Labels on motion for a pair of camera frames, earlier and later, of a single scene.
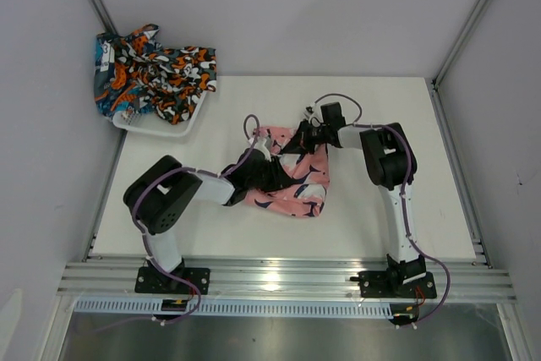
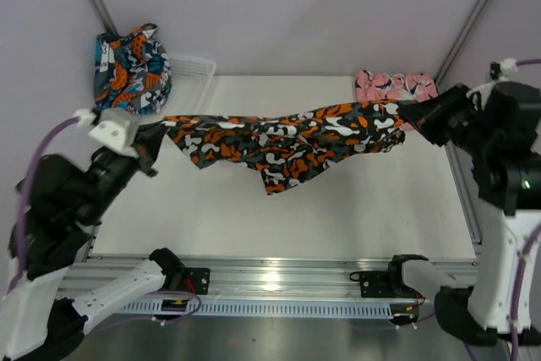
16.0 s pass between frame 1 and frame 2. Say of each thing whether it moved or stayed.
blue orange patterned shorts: stayed
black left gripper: moved
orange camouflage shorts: moved
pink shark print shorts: moved
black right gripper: moved
